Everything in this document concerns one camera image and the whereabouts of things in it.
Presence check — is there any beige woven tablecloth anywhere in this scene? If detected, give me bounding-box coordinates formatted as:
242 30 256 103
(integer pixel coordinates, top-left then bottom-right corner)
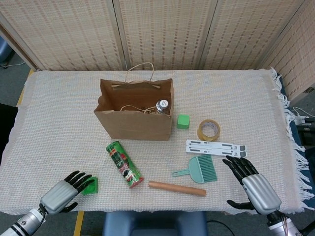
0 66 311 216

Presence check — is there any clear packing tape roll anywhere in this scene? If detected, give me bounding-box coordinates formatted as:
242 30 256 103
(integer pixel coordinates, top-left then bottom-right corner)
196 119 221 142

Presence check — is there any woven folding screen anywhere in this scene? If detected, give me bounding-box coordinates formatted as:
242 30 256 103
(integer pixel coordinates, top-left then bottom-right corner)
0 0 315 101

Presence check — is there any brown wooden rolling pin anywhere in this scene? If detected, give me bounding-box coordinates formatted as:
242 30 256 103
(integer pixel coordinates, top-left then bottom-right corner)
148 180 207 197

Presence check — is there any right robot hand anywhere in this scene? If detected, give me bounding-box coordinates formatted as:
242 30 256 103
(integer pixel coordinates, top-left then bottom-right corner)
222 155 282 215

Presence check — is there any teal hand brush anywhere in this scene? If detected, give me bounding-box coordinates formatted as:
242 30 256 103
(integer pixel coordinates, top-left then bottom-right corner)
171 154 218 184

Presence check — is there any green toy building brick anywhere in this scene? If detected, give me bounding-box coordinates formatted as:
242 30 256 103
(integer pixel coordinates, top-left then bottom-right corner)
80 176 99 195

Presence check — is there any black box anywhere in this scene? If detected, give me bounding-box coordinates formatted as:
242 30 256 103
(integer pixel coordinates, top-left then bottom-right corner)
296 124 315 148

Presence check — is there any brown paper bag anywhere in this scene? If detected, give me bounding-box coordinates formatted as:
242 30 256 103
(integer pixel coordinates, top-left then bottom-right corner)
93 62 174 141

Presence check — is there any blue office chair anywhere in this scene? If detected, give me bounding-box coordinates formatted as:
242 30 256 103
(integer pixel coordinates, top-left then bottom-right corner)
0 36 13 68

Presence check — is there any white folding stand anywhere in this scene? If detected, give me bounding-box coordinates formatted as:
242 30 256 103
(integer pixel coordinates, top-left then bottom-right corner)
185 139 248 158

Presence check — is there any white power strip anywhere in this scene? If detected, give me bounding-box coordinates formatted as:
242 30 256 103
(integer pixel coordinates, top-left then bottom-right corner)
292 107 315 126

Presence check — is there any green Pringles can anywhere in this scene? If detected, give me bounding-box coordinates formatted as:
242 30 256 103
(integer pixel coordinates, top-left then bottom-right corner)
105 141 144 189

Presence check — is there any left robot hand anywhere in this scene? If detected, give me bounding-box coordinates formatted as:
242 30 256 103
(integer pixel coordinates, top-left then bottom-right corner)
39 171 95 214

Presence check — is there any clear plastic water bottle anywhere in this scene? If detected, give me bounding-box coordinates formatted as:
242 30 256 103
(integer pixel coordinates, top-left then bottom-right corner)
154 99 172 116

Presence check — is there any small green cube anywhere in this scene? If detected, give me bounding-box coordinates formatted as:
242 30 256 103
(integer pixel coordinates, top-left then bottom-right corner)
177 114 190 130

